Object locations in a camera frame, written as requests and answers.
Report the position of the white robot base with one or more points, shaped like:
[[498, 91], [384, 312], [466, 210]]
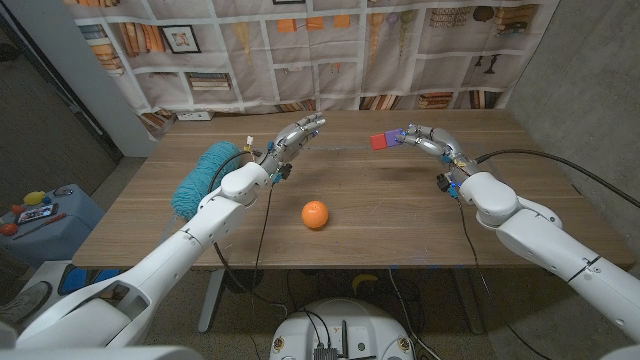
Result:
[[340, 325]]

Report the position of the large red toy fruit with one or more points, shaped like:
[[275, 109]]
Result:
[[8, 229]]

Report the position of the red magnetic block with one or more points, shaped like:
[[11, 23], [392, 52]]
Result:
[[379, 141]]

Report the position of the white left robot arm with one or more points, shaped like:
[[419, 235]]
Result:
[[175, 255]]

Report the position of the white robot chest cover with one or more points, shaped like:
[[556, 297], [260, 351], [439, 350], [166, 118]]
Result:
[[100, 354]]

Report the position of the black smartphone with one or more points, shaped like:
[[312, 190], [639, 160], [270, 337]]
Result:
[[37, 213]]

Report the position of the printed bookshelf backdrop cloth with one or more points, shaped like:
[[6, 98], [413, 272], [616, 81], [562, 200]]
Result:
[[300, 75]]

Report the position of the yellow banana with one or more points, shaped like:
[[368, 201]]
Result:
[[362, 279]]

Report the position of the white table leg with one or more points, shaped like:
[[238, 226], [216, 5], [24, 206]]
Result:
[[210, 300]]

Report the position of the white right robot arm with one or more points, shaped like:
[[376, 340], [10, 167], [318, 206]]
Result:
[[550, 240]]

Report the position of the purple magnetic block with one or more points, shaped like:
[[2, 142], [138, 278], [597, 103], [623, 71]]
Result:
[[394, 137]]

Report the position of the teal yarn ball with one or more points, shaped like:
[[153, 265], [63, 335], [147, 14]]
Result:
[[200, 180]]

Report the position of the grey table leg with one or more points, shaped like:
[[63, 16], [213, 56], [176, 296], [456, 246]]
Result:
[[472, 325]]

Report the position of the grey round lid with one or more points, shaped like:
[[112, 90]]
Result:
[[63, 191]]

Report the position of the white machine with blue pads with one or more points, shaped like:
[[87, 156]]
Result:
[[80, 280]]

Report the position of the blue-grey stool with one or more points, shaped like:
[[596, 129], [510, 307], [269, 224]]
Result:
[[55, 240]]

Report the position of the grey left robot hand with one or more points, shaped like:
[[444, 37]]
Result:
[[292, 140]]

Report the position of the small red toy fruit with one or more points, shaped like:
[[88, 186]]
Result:
[[17, 209]]

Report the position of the orange fruit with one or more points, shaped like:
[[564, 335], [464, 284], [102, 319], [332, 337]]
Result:
[[315, 214]]

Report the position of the grey sneaker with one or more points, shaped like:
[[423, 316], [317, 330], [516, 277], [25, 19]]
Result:
[[25, 300]]

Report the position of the yellow toy lemon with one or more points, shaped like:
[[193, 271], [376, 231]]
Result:
[[34, 198]]

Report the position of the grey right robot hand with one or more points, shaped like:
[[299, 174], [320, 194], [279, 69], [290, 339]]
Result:
[[440, 142]]

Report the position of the white power strip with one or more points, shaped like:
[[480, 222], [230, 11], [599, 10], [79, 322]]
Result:
[[195, 116]]

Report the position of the black round floor object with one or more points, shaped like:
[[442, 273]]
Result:
[[245, 280]]

